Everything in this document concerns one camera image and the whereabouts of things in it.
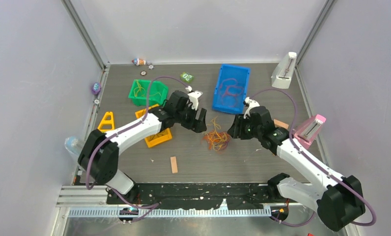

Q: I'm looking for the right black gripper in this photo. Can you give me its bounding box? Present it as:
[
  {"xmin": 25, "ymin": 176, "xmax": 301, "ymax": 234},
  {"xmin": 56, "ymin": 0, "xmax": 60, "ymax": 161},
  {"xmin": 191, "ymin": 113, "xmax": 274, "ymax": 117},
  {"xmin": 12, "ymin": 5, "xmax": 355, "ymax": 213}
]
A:
[{"xmin": 227, "ymin": 114, "xmax": 262, "ymax": 140}]

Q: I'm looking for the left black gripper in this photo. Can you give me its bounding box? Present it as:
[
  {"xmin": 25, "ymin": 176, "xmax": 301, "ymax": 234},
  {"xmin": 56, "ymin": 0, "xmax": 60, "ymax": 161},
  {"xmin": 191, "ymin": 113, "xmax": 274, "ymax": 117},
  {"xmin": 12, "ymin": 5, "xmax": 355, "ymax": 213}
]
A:
[{"xmin": 175, "ymin": 102, "xmax": 206, "ymax": 133}]

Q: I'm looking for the coloured cable bundle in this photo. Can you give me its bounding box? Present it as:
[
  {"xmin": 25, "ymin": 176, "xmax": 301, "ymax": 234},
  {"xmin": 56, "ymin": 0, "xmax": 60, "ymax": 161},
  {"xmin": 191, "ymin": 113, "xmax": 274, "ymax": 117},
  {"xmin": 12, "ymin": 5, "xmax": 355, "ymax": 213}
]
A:
[{"xmin": 202, "ymin": 117, "xmax": 231, "ymax": 152}]

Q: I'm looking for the red cable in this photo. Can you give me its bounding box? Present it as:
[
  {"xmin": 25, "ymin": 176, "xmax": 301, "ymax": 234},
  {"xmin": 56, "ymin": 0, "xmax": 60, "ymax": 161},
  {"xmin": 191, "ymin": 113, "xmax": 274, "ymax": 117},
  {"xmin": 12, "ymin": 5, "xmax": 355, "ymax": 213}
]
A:
[{"xmin": 217, "ymin": 77, "xmax": 245, "ymax": 108}]

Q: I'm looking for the yellow cable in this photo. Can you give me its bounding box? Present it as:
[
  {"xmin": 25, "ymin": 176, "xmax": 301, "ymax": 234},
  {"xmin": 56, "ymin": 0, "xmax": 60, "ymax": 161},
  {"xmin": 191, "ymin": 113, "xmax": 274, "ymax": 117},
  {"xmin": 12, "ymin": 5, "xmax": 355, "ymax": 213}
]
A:
[{"xmin": 133, "ymin": 81, "xmax": 162, "ymax": 99}]

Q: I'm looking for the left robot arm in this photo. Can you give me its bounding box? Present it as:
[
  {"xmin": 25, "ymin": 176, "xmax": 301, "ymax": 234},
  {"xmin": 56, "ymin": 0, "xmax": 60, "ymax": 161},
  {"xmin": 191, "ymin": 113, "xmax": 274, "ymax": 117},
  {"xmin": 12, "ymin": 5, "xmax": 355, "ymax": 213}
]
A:
[{"xmin": 76, "ymin": 90, "xmax": 207, "ymax": 204}]

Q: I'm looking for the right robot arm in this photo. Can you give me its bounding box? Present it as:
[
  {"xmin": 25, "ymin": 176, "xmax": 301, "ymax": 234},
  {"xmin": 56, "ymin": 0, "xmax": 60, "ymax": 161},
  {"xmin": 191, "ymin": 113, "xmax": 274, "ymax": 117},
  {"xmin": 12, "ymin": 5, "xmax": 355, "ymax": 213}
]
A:
[{"xmin": 227, "ymin": 106, "xmax": 366, "ymax": 232}]

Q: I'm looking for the orange plastic bin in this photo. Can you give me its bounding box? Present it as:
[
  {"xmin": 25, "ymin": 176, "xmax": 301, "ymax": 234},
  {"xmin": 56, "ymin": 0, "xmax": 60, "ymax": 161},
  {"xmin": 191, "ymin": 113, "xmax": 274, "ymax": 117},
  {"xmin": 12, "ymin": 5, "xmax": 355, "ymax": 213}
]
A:
[{"xmin": 135, "ymin": 104, "xmax": 172, "ymax": 148}]

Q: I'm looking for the blue plastic bin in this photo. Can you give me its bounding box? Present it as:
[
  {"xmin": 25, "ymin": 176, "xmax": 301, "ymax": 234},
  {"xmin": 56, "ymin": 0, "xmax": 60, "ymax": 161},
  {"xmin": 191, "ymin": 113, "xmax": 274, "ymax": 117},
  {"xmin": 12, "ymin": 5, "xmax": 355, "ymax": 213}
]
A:
[{"xmin": 212, "ymin": 64, "xmax": 251, "ymax": 114}]

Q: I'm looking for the small pink wooden block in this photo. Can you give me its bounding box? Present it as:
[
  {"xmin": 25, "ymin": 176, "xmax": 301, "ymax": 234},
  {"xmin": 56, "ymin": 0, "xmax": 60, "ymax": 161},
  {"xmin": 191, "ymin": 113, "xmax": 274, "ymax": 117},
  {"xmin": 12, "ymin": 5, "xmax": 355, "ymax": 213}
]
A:
[{"xmin": 274, "ymin": 119, "xmax": 289, "ymax": 130}]

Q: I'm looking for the green number tile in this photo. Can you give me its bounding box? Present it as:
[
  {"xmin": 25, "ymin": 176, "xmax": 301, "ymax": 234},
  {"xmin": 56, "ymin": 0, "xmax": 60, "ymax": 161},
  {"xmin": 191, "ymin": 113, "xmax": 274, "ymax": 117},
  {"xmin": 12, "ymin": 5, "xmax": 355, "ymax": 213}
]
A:
[{"xmin": 180, "ymin": 72, "xmax": 194, "ymax": 83}]

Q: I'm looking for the green plastic bin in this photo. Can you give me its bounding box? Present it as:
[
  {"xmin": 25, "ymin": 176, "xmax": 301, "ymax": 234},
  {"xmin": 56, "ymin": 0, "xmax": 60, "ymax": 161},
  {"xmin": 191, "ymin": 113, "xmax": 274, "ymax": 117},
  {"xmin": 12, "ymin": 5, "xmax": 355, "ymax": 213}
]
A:
[{"xmin": 128, "ymin": 80, "xmax": 169, "ymax": 106}]

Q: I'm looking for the pink metronome box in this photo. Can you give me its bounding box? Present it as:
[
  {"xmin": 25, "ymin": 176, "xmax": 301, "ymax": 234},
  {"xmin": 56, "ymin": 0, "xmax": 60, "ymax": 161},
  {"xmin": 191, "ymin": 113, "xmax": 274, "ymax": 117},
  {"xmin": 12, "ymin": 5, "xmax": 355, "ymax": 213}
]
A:
[{"xmin": 294, "ymin": 114, "xmax": 326, "ymax": 149}]

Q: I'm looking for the white metronome box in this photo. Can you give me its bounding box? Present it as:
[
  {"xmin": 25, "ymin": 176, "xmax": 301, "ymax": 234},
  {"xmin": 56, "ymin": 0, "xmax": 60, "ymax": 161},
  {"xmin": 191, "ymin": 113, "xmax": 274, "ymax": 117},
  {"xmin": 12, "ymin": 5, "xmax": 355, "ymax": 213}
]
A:
[{"xmin": 271, "ymin": 52, "xmax": 297, "ymax": 89}]

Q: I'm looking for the yellow triangle block left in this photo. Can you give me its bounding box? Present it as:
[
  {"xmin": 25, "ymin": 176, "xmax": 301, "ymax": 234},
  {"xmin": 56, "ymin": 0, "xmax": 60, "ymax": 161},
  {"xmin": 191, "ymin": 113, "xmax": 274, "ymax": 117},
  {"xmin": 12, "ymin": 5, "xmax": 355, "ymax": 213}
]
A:
[{"xmin": 97, "ymin": 112, "xmax": 115, "ymax": 132}]

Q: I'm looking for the small toy figure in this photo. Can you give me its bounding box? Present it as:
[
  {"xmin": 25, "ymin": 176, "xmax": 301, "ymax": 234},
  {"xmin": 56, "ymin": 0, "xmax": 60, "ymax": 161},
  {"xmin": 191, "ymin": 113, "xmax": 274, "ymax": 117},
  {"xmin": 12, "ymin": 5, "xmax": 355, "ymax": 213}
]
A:
[{"xmin": 131, "ymin": 58, "xmax": 147, "ymax": 66}]

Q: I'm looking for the purple round toy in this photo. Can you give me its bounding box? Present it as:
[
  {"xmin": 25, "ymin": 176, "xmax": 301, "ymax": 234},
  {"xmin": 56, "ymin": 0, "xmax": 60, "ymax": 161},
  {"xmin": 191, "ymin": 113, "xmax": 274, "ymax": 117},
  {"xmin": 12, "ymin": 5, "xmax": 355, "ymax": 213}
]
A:
[{"xmin": 91, "ymin": 82, "xmax": 102, "ymax": 95}]

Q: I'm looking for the clear plastic bottle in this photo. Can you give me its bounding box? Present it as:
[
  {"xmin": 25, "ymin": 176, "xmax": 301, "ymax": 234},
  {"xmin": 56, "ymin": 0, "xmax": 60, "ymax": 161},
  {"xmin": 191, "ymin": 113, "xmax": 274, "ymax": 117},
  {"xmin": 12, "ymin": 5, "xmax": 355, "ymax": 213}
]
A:
[{"xmin": 64, "ymin": 136, "xmax": 84, "ymax": 163}]

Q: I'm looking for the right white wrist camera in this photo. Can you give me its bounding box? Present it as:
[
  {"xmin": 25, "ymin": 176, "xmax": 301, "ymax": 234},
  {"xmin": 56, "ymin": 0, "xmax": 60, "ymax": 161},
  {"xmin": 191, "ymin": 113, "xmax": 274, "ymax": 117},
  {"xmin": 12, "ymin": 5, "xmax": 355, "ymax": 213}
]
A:
[{"xmin": 243, "ymin": 97, "xmax": 260, "ymax": 119}]

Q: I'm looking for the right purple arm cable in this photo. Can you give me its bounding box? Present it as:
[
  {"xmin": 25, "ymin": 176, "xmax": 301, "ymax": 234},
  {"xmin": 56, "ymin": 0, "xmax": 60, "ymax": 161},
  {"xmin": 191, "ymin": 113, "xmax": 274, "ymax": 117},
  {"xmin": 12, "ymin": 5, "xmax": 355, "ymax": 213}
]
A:
[{"xmin": 251, "ymin": 88, "xmax": 377, "ymax": 228}]

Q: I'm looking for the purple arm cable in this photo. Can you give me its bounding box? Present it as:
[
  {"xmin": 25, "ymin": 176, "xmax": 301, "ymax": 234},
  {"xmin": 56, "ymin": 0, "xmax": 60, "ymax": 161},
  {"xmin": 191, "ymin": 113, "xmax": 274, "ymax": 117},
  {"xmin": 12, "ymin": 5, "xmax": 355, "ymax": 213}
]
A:
[
  {"xmin": 251, "ymin": 88, "xmax": 377, "ymax": 228},
  {"xmin": 85, "ymin": 76, "xmax": 190, "ymax": 224}
]

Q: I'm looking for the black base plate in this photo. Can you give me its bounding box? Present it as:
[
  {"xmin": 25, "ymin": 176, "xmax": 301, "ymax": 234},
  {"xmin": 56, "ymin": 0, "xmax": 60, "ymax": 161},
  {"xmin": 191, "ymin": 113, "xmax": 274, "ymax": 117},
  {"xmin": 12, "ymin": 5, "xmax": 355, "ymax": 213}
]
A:
[{"xmin": 106, "ymin": 182, "xmax": 300, "ymax": 211}]

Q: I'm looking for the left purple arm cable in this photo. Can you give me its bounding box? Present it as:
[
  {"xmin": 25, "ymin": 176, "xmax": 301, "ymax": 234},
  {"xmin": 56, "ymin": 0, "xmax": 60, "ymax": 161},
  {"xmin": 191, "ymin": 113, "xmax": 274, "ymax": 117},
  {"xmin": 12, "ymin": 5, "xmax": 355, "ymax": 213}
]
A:
[{"xmin": 85, "ymin": 76, "xmax": 190, "ymax": 224}]

